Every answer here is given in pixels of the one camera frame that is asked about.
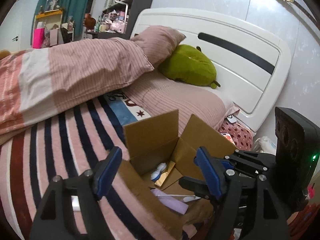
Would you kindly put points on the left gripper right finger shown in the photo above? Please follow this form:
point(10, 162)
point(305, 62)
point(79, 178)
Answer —
point(248, 203)

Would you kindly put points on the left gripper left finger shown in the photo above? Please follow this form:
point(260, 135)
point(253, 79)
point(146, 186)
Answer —
point(54, 217)

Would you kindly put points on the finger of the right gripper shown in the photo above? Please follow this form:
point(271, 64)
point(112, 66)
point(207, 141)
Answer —
point(225, 163)
point(205, 189)

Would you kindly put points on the gold box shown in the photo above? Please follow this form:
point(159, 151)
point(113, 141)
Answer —
point(165, 174)

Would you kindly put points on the white rounded power bank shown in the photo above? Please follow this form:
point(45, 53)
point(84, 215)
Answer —
point(157, 173)

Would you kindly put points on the cardboard box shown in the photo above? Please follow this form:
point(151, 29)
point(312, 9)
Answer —
point(153, 141)

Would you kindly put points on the striped plush blanket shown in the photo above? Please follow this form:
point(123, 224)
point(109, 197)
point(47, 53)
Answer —
point(67, 145)

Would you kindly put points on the white headboard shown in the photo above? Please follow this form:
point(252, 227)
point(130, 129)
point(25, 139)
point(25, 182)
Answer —
point(252, 64)

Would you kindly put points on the green plush toy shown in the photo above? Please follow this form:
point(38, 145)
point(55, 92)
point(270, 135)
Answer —
point(189, 65)

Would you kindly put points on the patchwork pink grey duvet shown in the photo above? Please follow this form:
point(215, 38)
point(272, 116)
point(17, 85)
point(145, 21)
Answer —
point(37, 84)

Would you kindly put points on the pink striped pillow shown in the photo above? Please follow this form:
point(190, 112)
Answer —
point(158, 42)

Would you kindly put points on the pink thermos bottle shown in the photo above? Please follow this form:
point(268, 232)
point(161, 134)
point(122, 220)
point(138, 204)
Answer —
point(38, 38)

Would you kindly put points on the white door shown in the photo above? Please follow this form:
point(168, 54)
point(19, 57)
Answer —
point(11, 27)

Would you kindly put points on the bookshelf with items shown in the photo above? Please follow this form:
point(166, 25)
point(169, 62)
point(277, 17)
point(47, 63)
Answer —
point(117, 18)

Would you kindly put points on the yellow white cabinet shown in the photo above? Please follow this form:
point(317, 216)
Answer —
point(47, 20)

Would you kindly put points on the guitar on wall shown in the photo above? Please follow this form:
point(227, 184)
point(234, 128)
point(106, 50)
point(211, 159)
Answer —
point(308, 15)

